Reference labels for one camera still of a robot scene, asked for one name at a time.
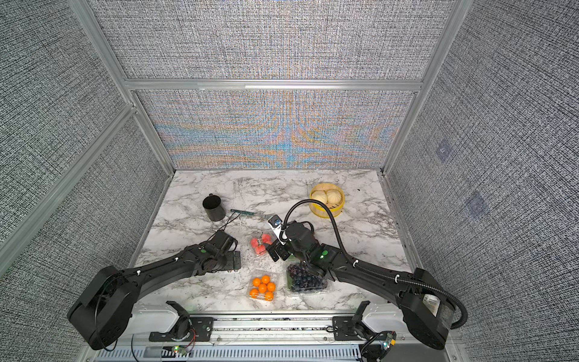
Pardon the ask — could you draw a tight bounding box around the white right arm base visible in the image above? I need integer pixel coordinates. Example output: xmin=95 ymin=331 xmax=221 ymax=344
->
xmin=350 ymin=301 xmax=409 ymax=339

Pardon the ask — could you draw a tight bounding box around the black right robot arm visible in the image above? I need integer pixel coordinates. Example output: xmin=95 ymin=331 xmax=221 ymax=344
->
xmin=267 ymin=222 xmax=467 ymax=350

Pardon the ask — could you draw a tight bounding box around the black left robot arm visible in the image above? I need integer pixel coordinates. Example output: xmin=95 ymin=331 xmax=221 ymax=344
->
xmin=67 ymin=230 xmax=238 ymax=351

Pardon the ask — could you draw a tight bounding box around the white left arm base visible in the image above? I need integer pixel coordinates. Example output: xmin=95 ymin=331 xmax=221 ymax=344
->
xmin=122 ymin=301 xmax=191 ymax=341

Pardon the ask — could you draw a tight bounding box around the clear box of blueberries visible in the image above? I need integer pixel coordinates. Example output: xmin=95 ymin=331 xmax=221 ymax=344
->
xmin=285 ymin=262 xmax=330 ymax=297

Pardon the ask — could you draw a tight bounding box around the clear box of strawberries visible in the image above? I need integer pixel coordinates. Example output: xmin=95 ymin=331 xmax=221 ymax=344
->
xmin=250 ymin=233 xmax=274 ymax=256

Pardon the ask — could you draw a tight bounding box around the clear box of oranges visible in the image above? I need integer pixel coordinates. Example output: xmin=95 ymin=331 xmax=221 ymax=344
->
xmin=245 ymin=270 xmax=280 ymax=303

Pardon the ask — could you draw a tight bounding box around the black metal cup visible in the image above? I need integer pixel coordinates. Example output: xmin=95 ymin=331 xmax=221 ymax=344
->
xmin=202 ymin=194 xmax=226 ymax=223

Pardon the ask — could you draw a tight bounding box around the left steamed bun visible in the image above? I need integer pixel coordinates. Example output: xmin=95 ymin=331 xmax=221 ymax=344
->
xmin=311 ymin=190 xmax=328 ymax=205

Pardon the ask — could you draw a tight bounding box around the steamed bun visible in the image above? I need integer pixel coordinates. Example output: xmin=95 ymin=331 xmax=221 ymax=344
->
xmin=311 ymin=190 xmax=328 ymax=205
xmin=326 ymin=189 xmax=342 ymax=208

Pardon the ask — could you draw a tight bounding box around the right steamed bun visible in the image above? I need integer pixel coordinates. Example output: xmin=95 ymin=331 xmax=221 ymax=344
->
xmin=326 ymin=189 xmax=342 ymax=208

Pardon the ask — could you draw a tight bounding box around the yellow bamboo steamer basket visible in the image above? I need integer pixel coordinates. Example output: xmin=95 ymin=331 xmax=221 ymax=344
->
xmin=309 ymin=183 xmax=345 ymax=217

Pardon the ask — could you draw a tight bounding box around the thin black left cable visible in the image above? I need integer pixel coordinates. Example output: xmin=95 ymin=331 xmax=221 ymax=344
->
xmin=207 ymin=211 xmax=241 ymax=247

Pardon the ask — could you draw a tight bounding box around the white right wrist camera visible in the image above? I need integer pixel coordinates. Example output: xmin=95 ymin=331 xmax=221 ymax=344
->
xmin=268 ymin=215 xmax=286 ymax=245

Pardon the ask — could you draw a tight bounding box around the black corrugated right cable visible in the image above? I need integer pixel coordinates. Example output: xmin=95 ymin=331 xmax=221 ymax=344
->
xmin=281 ymin=198 xmax=469 ymax=330

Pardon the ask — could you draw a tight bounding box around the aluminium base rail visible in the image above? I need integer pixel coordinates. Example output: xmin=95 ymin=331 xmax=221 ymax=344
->
xmin=76 ymin=311 xmax=468 ymax=361

